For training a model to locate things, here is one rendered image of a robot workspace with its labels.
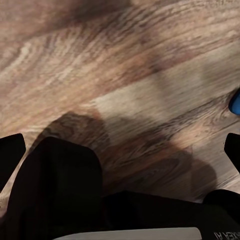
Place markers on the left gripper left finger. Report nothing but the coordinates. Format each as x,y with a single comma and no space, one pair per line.
12,149

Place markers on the sandal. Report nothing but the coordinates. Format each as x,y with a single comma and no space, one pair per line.
234,105

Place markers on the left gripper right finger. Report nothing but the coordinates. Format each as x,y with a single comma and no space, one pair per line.
232,149

